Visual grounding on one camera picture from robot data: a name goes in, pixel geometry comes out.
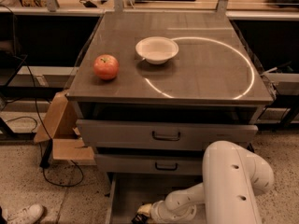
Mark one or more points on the low metal shelf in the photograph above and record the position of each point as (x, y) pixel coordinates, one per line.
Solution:
(36, 81)

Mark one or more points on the middle grey drawer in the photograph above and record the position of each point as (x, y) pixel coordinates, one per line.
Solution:
(148, 164)

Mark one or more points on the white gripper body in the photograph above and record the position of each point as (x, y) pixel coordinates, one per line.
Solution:
(156, 209)

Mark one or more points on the black rxbar chocolate wrapper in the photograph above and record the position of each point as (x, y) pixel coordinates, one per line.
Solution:
(140, 219)

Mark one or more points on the white bowl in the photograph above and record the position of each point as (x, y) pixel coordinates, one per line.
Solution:
(156, 49)

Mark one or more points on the white sneaker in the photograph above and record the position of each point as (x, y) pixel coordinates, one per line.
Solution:
(27, 215)

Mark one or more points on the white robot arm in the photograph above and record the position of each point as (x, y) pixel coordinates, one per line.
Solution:
(232, 179)

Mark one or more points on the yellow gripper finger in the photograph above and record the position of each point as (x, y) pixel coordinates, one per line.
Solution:
(145, 209)

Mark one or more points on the top grey drawer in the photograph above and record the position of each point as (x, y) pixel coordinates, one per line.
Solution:
(158, 135)

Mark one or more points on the brown cardboard box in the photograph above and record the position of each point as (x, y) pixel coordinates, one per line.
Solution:
(59, 126)

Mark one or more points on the red apple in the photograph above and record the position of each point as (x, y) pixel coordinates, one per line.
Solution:
(106, 67)

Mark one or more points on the grey drawer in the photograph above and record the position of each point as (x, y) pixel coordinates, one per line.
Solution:
(158, 135)
(148, 164)

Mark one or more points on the open bottom drawer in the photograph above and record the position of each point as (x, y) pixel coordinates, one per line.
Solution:
(130, 191)

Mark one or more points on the grey drawer cabinet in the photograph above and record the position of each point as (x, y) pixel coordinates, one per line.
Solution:
(210, 81)

